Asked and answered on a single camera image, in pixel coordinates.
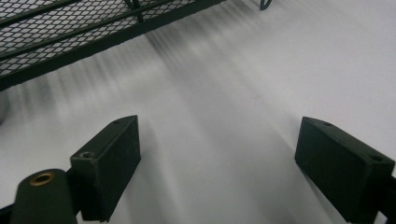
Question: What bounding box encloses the black metal mesh rack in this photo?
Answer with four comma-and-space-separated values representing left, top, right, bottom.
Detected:
0, 0, 274, 91

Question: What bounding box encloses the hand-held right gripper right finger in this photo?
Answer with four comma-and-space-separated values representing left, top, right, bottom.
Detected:
294, 116, 396, 224

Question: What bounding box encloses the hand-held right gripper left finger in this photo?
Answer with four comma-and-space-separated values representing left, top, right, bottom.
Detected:
69, 115, 142, 223

